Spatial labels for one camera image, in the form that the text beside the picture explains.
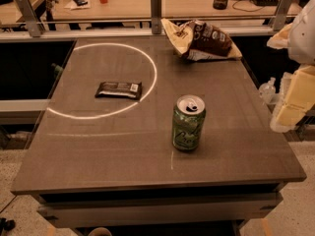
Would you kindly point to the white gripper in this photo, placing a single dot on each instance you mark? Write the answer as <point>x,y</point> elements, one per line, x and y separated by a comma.
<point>303,38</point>

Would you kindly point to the green soda can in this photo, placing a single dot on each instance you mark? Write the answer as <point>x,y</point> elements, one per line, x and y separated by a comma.
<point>189,114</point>

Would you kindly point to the dark rxbar chocolate bar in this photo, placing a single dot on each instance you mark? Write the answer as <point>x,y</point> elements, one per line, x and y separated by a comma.
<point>119,89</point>

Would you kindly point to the clear sanitizer bottle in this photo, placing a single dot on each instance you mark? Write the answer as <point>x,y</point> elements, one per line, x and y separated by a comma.
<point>267,90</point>

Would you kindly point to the black mesh cup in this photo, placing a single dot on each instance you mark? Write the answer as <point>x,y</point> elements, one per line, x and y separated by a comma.
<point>220,4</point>

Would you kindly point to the brown chip bag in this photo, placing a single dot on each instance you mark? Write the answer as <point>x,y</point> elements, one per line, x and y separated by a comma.
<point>197,40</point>

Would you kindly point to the green object beside table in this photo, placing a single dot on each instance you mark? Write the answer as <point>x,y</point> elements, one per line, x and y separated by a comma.
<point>57,70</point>

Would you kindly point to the right metal rail bracket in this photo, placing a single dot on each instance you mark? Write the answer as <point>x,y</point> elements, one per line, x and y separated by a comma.
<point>278,20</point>

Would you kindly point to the metal rail bracket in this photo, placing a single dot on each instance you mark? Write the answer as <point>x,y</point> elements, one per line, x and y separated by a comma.
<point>33,24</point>
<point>278,20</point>
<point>156,16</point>

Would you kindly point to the middle metal rail bracket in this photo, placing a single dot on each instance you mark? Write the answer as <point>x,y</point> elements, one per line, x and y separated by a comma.
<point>156,16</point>

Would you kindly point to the left metal rail bracket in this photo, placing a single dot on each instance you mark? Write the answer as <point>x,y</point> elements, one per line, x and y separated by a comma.
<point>33,24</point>

